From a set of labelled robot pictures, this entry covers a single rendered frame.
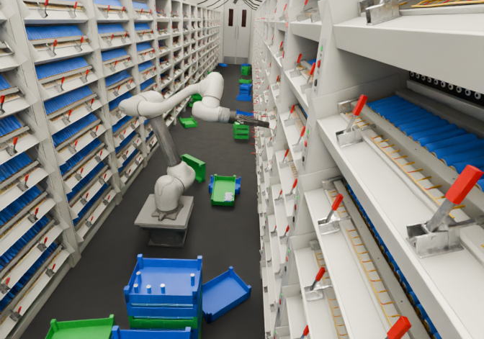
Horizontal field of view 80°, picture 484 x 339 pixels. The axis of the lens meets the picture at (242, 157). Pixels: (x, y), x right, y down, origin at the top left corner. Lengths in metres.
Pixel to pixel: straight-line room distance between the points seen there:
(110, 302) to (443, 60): 1.91
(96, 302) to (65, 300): 0.18
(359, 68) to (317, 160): 0.23
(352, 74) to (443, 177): 0.36
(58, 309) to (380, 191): 1.89
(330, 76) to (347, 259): 0.38
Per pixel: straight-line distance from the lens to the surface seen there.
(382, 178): 0.45
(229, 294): 1.93
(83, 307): 2.03
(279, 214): 1.36
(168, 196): 2.03
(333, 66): 0.68
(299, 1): 1.37
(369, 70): 0.71
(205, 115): 1.65
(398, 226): 0.37
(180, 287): 1.45
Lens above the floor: 1.50
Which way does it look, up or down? 25 degrees down
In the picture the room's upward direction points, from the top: 3 degrees clockwise
